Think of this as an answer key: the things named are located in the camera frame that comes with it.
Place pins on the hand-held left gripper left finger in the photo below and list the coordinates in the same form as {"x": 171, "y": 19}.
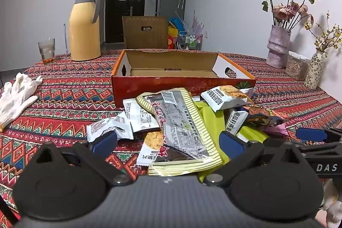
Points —
{"x": 104, "y": 142}

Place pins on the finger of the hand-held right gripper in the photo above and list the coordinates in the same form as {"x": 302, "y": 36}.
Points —
{"x": 310, "y": 134}

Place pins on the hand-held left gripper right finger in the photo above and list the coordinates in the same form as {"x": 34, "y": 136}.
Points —
{"x": 231, "y": 145}

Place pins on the lime green snack packet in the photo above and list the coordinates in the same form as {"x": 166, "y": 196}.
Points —
{"x": 213, "y": 118}
{"x": 252, "y": 134}

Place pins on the pink snack packet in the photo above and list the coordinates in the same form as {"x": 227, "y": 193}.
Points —
{"x": 279, "y": 129}

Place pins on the red orange snack packet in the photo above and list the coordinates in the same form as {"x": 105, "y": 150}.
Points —
{"x": 263, "y": 117}

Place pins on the pile of cracker packets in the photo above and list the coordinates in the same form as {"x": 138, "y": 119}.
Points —
{"x": 139, "y": 117}

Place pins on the large striped snack packet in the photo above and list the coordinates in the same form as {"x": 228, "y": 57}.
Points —
{"x": 184, "y": 129}

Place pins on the orange cardboard box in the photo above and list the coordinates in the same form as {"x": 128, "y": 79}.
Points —
{"x": 165, "y": 83}

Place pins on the person's right hand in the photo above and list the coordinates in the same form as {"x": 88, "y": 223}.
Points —
{"x": 333, "y": 198}

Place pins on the small patterned tissue box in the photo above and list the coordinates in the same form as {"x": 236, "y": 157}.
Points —
{"x": 295, "y": 69}

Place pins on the pink textured vase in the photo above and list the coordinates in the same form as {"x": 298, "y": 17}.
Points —
{"x": 278, "y": 49}

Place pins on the white knit glove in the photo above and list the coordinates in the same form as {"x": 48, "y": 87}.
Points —
{"x": 25, "y": 85}
{"x": 12, "y": 107}

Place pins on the yellow flower branches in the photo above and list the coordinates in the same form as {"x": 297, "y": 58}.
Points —
{"x": 332, "y": 34}

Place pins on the clear glass cup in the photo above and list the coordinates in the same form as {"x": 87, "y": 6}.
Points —
{"x": 46, "y": 53}

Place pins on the yellow thermos jug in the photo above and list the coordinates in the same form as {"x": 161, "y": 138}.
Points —
{"x": 84, "y": 30}

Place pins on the red gift box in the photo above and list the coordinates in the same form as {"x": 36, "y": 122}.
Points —
{"x": 171, "y": 42}

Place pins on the dark entry door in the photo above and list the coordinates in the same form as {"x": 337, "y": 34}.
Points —
{"x": 115, "y": 19}

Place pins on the yellow bag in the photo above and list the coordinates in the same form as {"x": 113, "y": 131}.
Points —
{"x": 172, "y": 30}

